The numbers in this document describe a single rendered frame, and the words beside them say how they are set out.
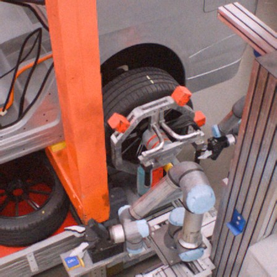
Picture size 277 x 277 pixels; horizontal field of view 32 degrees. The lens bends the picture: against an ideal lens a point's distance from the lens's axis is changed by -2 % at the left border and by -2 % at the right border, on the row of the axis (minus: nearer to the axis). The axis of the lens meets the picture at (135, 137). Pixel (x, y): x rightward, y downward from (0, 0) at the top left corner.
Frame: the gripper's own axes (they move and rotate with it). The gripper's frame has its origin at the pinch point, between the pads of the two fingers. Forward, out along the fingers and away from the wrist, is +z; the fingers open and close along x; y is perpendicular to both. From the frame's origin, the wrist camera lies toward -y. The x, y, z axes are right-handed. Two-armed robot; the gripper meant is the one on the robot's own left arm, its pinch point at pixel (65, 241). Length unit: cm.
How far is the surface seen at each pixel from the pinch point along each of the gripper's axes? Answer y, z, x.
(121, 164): 37, -40, 80
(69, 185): 45, -8, 80
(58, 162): 42, -4, 100
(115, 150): 23, -37, 78
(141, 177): 43, -50, 73
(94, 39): -67, -27, 45
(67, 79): -50, -13, 44
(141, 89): -7, -57, 92
